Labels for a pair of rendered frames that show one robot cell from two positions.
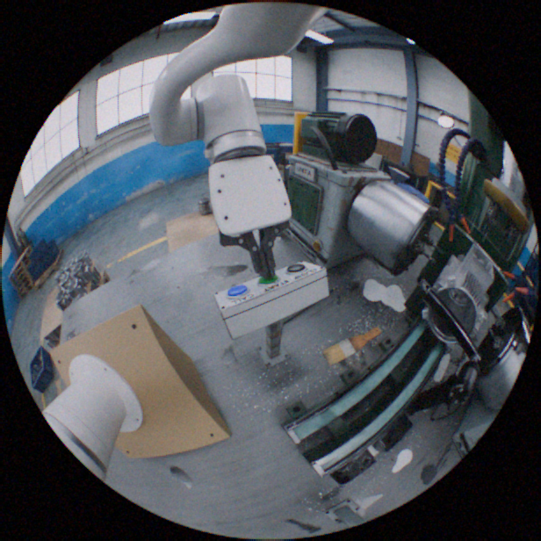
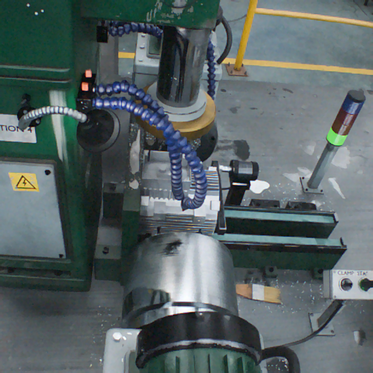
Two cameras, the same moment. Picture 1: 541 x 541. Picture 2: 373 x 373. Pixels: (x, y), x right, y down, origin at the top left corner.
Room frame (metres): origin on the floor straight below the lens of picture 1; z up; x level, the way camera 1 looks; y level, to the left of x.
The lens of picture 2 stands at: (0.86, -0.27, 1.88)
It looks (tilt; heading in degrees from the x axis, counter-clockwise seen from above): 47 degrees down; 198
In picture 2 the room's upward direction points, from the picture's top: 11 degrees clockwise
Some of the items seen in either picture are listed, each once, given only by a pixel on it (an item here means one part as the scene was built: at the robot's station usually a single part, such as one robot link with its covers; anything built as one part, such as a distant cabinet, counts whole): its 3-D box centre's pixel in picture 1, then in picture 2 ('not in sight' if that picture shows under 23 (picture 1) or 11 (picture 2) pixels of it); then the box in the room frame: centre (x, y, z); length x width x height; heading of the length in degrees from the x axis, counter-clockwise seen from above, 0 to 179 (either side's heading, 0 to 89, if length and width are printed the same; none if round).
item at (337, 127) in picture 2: not in sight; (342, 125); (-0.36, -0.18, 1.10); 0.06 x 0.06 x 0.04
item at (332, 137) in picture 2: not in sight; (336, 135); (-0.36, -0.18, 1.05); 0.06 x 0.06 x 0.04
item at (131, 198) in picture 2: (459, 286); (118, 206); (0.23, -0.65, 0.97); 0.30 x 0.11 x 0.34; 28
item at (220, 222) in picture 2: (456, 328); (218, 195); (0.08, -0.43, 1.01); 0.26 x 0.04 x 0.03; 28
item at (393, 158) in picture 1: (385, 164); not in sight; (4.49, -3.02, 0.71); 2.21 x 0.95 x 1.43; 33
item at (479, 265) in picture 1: (477, 269); (165, 175); (0.17, -0.55, 1.11); 0.12 x 0.11 x 0.07; 118
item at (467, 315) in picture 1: (458, 299); (177, 200); (0.16, -0.52, 1.01); 0.20 x 0.19 x 0.19; 118
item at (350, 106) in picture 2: not in sight; (353, 103); (-0.36, -0.18, 1.19); 0.06 x 0.06 x 0.04
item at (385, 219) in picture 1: (381, 219); (180, 318); (0.47, -0.35, 1.04); 0.37 x 0.25 x 0.25; 28
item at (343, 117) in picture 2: not in sight; (347, 114); (-0.36, -0.18, 1.14); 0.06 x 0.06 x 0.04
